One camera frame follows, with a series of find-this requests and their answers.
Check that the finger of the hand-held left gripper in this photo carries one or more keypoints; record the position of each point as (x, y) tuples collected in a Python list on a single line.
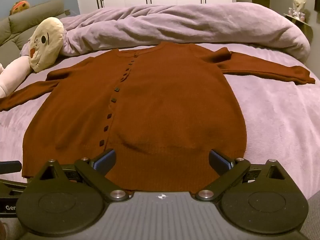
[(10, 166)]

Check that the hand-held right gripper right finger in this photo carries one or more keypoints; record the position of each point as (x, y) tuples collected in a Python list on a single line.
[(221, 161)]

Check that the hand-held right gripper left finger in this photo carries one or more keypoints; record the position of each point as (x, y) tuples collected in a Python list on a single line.
[(106, 158)]

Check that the rust brown knit cardigan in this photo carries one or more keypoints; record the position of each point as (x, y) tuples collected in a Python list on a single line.
[(162, 105)]

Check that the bed with lilac sheet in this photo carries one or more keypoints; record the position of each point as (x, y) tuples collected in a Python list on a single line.
[(275, 117)]

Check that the pale pink plush toy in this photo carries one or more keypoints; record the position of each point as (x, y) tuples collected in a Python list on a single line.
[(12, 72)]

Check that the round cream face pillow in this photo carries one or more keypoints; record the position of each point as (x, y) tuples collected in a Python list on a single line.
[(46, 45)]

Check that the lilac rolled duvet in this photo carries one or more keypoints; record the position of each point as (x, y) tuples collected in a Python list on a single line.
[(175, 25)]

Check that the orange plush toy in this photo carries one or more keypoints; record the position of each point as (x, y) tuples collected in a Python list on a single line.
[(18, 6)]

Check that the wall shelf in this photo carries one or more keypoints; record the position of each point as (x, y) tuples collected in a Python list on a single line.
[(298, 22)]

